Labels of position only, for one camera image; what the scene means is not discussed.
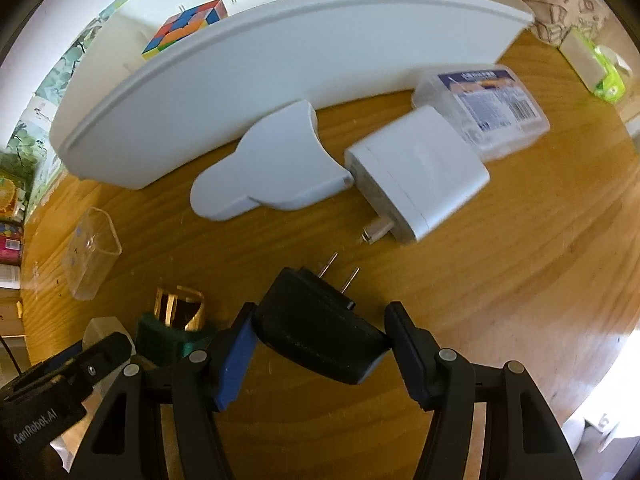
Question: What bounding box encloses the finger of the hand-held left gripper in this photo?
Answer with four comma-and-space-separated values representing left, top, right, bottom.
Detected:
74, 332, 136, 402

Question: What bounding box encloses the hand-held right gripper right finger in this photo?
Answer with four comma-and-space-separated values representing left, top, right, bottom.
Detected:
384, 301, 583, 480

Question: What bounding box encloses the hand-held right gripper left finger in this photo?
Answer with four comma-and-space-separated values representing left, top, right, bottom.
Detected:
70, 302, 258, 480

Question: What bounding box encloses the cream angular case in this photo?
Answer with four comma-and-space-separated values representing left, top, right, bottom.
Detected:
82, 317, 136, 357

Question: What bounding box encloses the small green and gold box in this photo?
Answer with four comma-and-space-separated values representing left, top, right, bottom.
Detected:
136, 285, 217, 367

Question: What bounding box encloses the black charger plug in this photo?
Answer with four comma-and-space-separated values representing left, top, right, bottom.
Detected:
255, 252, 392, 386

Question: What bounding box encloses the clear box with stickers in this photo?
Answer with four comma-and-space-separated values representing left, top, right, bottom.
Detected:
62, 207, 122, 301

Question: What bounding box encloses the white charger block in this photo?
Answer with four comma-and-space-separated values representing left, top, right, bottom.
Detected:
344, 105, 491, 247

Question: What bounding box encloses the white curved plastic gadget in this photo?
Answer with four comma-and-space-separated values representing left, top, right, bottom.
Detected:
190, 100, 353, 222

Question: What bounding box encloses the clear box with blue label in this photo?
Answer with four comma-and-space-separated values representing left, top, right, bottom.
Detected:
411, 66, 551, 162

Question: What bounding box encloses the white plastic storage bin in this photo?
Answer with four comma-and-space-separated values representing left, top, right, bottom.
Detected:
50, 0, 535, 191

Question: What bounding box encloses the colourful puzzle cube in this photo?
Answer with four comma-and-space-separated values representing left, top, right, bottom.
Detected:
141, 0, 228, 62

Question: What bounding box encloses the pink can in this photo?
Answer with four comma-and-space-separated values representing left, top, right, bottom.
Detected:
0, 221, 23, 262

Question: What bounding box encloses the orange fruit print packet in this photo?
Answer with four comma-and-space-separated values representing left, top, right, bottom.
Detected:
0, 170, 26, 221

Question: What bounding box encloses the green grape printed cardboard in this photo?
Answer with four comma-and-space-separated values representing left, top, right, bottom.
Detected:
0, 0, 171, 186

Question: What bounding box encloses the green tissue pack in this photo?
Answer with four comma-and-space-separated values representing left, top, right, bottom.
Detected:
559, 27, 628, 103

